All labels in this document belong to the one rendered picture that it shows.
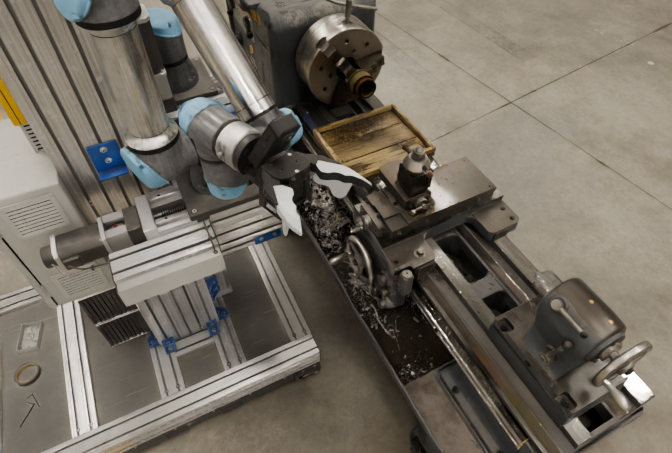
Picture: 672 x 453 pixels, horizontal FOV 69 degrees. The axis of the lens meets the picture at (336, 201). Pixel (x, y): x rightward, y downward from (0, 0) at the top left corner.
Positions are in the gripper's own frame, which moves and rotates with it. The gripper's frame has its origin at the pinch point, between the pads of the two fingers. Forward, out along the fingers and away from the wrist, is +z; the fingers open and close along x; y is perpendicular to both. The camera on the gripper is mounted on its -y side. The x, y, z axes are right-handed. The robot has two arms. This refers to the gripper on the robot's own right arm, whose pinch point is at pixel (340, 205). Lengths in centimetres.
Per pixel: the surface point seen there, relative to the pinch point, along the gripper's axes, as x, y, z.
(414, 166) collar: -60, 36, -21
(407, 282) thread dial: -47, 66, -7
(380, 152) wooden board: -83, 59, -48
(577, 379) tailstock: -48, 59, 42
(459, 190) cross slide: -78, 51, -13
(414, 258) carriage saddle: -52, 61, -9
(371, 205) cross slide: -56, 56, -30
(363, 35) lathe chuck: -95, 26, -71
